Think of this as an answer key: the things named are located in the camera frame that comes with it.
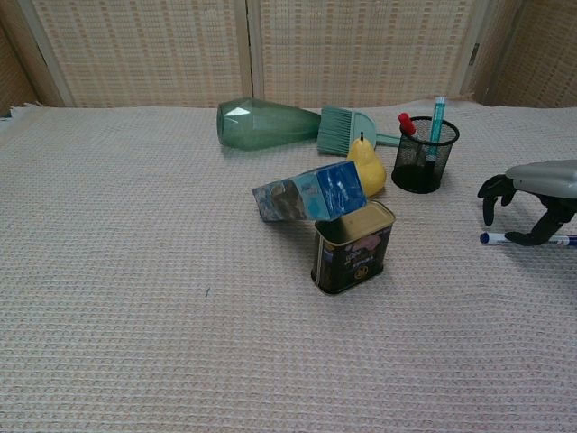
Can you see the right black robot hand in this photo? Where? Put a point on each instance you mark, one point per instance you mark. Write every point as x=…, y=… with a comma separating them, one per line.
x=545, y=178

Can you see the blue-capped white marker pen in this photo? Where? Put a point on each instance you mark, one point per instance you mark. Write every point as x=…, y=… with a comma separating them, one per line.
x=493, y=238

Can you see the black-capped green-striped marker pen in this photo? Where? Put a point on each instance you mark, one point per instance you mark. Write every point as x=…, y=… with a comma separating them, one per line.
x=437, y=122

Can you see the black mesh pen cup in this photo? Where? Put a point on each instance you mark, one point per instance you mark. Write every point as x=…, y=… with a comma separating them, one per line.
x=408, y=158

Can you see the red marker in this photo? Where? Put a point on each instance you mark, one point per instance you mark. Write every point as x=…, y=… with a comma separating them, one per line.
x=405, y=122

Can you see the metal screen hinge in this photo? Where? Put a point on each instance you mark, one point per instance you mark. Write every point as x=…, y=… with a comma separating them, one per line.
x=474, y=54

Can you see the yellow plastic pear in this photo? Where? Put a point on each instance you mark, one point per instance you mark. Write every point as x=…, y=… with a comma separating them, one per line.
x=372, y=173

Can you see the blue carton box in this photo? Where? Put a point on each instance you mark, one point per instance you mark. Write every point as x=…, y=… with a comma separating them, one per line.
x=333, y=189

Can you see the black tin can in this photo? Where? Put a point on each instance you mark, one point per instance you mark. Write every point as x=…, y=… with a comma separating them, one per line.
x=351, y=266

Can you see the teal plastic brush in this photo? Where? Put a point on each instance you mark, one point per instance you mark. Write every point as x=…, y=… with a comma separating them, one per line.
x=336, y=131

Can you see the green glass vase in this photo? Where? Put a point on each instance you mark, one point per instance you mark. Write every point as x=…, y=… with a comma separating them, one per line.
x=261, y=126

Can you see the beige woven tablecloth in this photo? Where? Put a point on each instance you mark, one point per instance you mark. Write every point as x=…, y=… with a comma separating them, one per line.
x=135, y=270

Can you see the woven folding screen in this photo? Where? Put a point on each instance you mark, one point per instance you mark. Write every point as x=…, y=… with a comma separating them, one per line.
x=135, y=45

